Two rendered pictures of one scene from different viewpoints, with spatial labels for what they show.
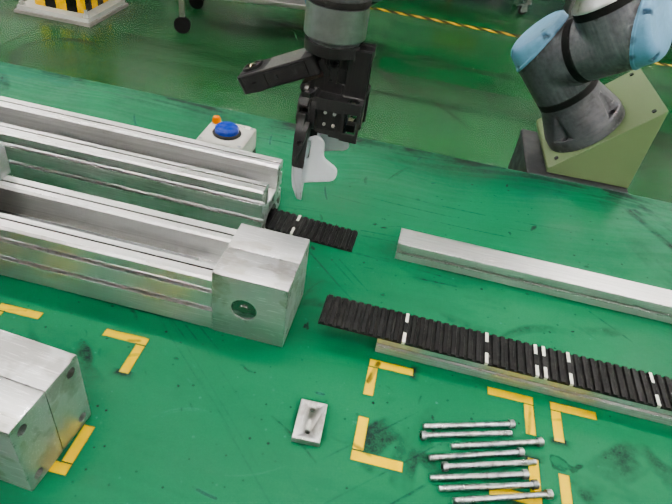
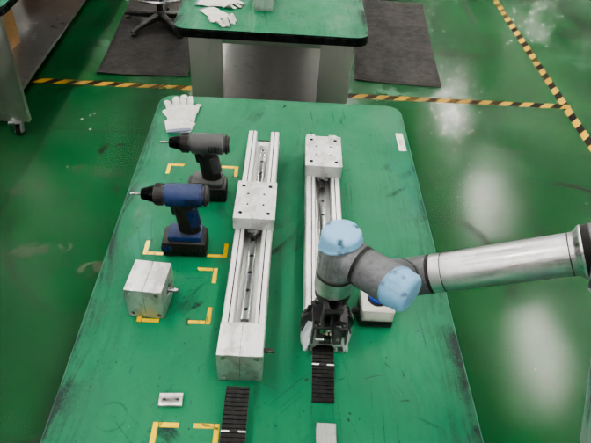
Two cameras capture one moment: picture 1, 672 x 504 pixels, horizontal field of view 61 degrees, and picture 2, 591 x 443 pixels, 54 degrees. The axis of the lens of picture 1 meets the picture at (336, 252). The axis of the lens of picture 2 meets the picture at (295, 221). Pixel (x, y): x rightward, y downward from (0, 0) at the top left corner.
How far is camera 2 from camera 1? 1.05 m
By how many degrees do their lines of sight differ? 60
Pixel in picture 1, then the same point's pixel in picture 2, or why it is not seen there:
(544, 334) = not seen: outside the picture
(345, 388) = (195, 414)
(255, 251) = (243, 334)
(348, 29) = (317, 286)
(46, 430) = (139, 303)
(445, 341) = not seen: outside the picture
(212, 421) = (166, 361)
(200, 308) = not seen: hidden behind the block
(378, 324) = (232, 417)
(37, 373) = (149, 286)
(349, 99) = (319, 320)
